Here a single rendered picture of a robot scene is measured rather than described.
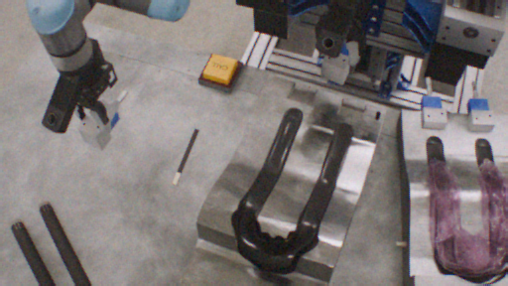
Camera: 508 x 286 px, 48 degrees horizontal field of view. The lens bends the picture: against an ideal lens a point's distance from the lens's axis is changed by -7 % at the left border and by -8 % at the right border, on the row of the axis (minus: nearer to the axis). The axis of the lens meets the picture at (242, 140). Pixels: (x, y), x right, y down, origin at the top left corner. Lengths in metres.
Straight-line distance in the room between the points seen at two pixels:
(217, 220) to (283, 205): 0.12
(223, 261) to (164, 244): 0.15
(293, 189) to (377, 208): 0.20
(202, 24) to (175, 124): 1.27
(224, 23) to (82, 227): 1.48
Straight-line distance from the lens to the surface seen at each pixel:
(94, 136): 1.20
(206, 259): 1.15
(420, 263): 1.16
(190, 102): 1.38
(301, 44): 2.23
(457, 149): 1.30
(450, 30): 1.35
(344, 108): 1.29
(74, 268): 1.19
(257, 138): 1.23
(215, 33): 2.55
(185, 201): 1.27
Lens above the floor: 1.94
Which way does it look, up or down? 60 degrees down
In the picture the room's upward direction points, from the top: 6 degrees counter-clockwise
